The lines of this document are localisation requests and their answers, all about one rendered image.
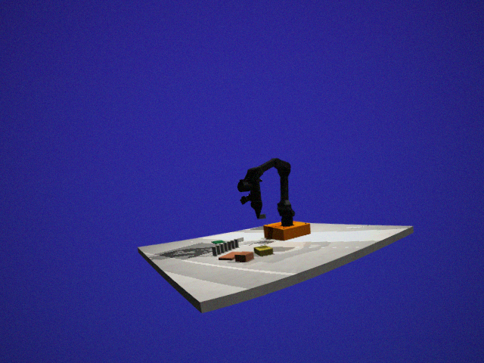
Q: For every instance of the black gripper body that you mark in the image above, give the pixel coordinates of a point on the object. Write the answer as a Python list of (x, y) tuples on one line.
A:
[(256, 198)]

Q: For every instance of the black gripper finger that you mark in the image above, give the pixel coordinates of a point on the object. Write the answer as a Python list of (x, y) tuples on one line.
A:
[(257, 210)]

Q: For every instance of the yellow rectangular block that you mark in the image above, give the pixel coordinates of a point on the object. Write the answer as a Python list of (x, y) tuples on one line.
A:
[(263, 250)]

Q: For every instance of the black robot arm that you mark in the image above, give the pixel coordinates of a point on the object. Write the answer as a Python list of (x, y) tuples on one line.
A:
[(252, 180)]

